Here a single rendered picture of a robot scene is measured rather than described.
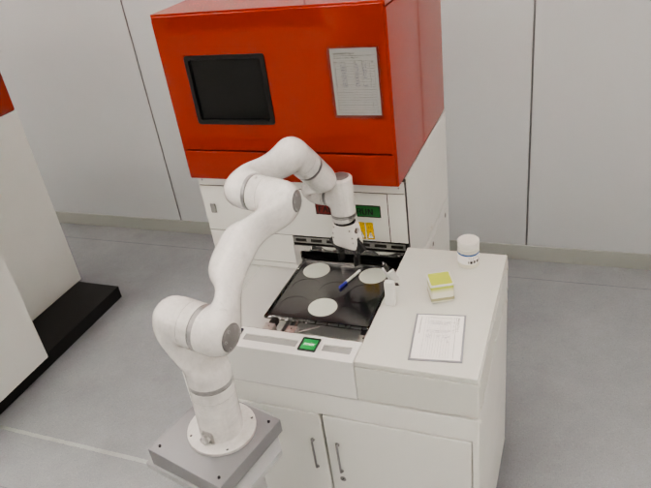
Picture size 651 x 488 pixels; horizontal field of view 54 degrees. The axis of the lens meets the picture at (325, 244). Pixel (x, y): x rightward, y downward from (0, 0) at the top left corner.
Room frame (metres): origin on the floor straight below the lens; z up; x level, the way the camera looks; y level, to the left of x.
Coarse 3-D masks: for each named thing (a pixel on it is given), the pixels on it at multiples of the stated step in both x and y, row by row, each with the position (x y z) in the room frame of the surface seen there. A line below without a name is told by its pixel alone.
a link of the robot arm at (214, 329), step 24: (264, 192) 1.50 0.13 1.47; (288, 192) 1.49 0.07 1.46; (264, 216) 1.45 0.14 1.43; (288, 216) 1.47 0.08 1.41; (240, 240) 1.41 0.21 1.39; (264, 240) 1.46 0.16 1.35; (216, 264) 1.37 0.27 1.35; (240, 264) 1.37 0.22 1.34; (216, 288) 1.31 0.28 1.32; (240, 288) 1.35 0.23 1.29; (216, 312) 1.24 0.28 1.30; (240, 312) 1.30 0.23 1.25; (192, 336) 1.22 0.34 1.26; (216, 336) 1.20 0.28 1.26
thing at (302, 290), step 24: (336, 264) 2.00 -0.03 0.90; (360, 264) 1.98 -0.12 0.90; (288, 288) 1.90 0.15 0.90; (312, 288) 1.88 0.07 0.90; (336, 288) 1.85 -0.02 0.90; (360, 288) 1.83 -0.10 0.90; (384, 288) 1.81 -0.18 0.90; (288, 312) 1.75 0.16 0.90; (336, 312) 1.71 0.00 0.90; (360, 312) 1.69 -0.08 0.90
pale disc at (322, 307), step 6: (318, 300) 1.79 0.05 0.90; (324, 300) 1.79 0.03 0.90; (330, 300) 1.78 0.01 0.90; (312, 306) 1.76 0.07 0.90; (318, 306) 1.76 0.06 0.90; (324, 306) 1.75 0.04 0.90; (330, 306) 1.75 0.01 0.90; (336, 306) 1.74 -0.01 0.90; (312, 312) 1.73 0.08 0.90; (318, 312) 1.73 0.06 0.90; (324, 312) 1.72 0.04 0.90; (330, 312) 1.72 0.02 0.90
